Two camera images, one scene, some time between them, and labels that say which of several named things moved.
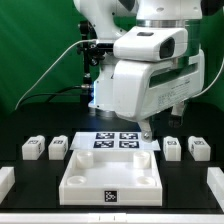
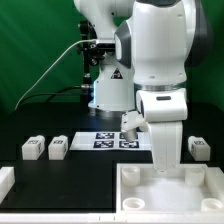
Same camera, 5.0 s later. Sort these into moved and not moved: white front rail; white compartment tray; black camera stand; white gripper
Moved: white compartment tray; white gripper
Not moved: white front rail; black camera stand
